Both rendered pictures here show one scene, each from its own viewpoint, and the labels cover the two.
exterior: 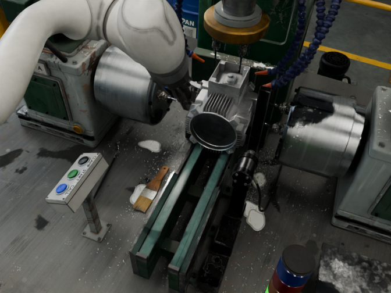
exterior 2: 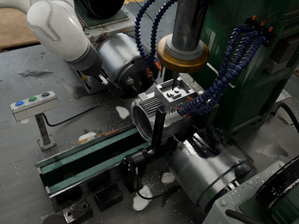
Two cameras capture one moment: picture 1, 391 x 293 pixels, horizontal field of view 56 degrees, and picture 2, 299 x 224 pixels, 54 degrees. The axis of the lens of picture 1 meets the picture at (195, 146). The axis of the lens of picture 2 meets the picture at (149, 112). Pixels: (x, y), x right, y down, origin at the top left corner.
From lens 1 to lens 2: 0.54 m
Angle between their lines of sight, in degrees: 22
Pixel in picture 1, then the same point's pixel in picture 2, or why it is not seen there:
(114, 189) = (77, 126)
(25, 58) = not seen: outside the picture
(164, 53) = (50, 46)
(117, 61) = (112, 45)
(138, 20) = (30, 18)
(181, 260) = (57, 189)
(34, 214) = not seen: hidden behind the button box
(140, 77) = (117, 61)
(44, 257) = (10, 139)
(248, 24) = (179, 57)
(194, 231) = (81, 178)
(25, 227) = not seen: hidden behind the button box
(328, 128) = (202, 166)
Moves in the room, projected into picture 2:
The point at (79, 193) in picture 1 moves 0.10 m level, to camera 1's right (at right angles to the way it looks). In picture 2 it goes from (26, 112) to (42, 126)
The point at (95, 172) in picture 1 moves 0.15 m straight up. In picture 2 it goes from (45, 105) to (37, 76)
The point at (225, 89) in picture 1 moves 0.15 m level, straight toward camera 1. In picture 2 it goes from (162, 98) to (134, 118)
